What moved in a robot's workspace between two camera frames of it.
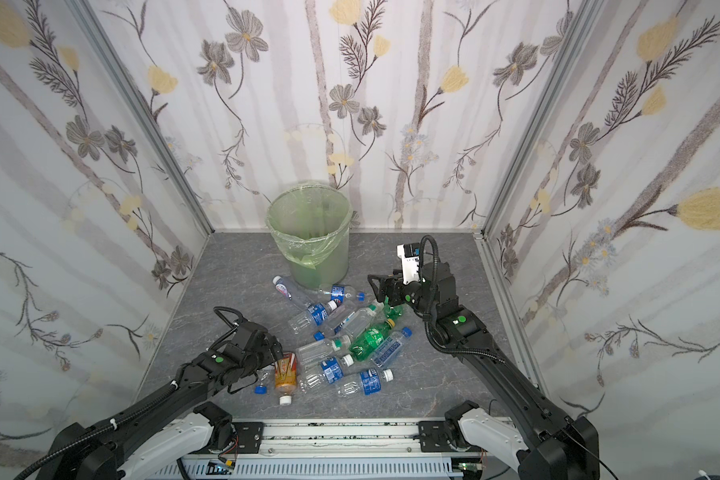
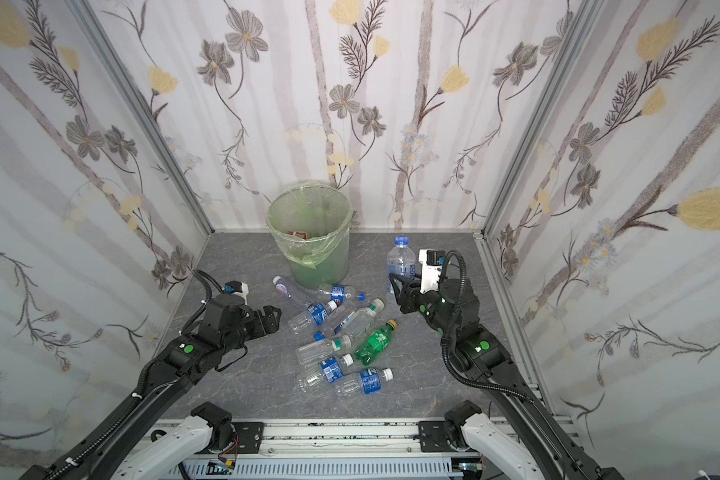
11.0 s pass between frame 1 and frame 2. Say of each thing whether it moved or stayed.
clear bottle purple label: stayed
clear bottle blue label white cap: stayed
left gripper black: moved
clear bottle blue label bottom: stayed
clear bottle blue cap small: moved
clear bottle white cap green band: stayed
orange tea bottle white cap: moved
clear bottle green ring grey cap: stayed
